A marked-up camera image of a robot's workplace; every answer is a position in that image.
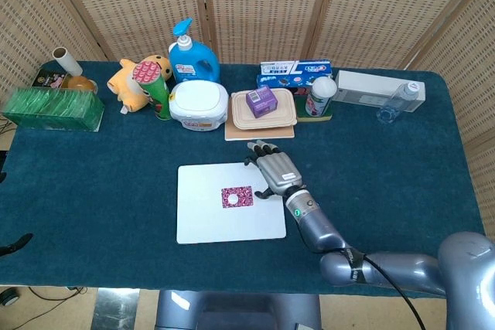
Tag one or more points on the purple carton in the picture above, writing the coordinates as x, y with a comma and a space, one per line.
263, 104

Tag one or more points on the beige lunch box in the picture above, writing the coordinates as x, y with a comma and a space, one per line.
239, 113

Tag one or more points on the dark box with pink print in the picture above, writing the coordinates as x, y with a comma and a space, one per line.
48, 79

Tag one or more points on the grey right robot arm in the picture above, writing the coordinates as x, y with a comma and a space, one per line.
321, 225

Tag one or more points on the woven folding screen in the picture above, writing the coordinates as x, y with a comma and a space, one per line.
270, 5

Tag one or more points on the black caster wheel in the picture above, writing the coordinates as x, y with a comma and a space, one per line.
7, 297

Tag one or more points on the cardboard tube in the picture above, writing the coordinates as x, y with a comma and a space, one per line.
67, 61

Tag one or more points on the amber round jar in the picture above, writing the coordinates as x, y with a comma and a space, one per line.
79, 83

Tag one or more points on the green chips can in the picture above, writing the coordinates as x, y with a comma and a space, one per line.
158, 98

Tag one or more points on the white wet wipes container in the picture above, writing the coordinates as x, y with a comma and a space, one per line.
197, 100

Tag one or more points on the thin tan cutting board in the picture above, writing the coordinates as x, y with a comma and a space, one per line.
239, 135

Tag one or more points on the grey robot torso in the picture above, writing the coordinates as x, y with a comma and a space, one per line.
232, 310

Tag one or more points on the teal table cloth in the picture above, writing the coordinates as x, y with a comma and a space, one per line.
116, 191

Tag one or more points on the metal table leg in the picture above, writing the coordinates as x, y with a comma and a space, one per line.
116, 310

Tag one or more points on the green transparent tea box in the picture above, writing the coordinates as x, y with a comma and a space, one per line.
50, 107

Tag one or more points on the blue detergent bottle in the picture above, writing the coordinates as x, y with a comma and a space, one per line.
193, 63

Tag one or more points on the yellow plush toy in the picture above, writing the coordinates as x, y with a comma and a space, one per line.
127, 90

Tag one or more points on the blue toothpaste box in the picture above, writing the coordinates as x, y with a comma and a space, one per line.
286, 73

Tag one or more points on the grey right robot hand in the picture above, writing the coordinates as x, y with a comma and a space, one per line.
280, 173

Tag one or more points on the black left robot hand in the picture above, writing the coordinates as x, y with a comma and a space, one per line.
17, 243

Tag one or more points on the white rectangular box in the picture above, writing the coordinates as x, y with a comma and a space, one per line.
363, 88

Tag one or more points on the yellow green sponge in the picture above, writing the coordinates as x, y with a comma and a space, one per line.
301, 112

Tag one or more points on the white rectangular board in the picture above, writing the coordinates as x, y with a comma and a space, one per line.
209, 225

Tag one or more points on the clear plastic bottle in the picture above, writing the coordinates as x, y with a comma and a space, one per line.
394, 106

